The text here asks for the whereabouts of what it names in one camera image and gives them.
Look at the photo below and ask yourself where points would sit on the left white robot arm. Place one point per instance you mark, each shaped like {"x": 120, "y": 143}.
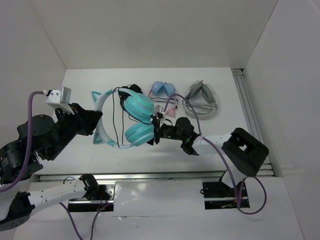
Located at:
{"x": 19, "y": 160}

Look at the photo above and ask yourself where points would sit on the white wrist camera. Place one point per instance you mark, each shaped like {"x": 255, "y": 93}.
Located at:
{"x": 160, "y": 113}
{"x": 59, "y": 98}

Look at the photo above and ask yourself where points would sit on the pink and blue cat-ear headphones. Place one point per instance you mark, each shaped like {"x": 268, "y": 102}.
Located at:
{"x": 160, "y": 92}

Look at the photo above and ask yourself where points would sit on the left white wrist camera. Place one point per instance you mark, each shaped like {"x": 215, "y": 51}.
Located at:
{"x": 59, "y": 98}

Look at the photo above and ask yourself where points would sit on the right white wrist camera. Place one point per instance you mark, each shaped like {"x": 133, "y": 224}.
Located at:
{"x": 160, "y": 113}

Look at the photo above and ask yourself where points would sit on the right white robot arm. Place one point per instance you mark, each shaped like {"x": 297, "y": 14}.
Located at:
{"x": 242, "y": 154}

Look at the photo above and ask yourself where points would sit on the aluminium right side rail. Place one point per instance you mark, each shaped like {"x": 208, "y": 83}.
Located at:
{"x": 266, "y": 169}

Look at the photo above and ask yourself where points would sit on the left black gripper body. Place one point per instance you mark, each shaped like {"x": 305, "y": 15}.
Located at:
{"x": 69, "y": 126}

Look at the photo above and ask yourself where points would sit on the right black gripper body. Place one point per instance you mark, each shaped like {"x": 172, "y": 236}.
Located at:
{"x": 168, "y": 131}

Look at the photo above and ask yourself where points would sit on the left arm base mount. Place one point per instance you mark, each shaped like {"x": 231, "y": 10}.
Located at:
{"x": 97, "y": 196}

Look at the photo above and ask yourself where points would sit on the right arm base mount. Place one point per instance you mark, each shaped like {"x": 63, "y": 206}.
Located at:
{"x": 218, "y": 196}

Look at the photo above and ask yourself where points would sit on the grey over-ear headphones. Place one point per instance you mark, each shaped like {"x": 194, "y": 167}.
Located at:
{"x": 202, "y": 97}

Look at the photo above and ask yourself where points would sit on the small black headphones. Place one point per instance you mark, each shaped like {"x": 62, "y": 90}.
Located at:
{"x": 123, "y": 95}

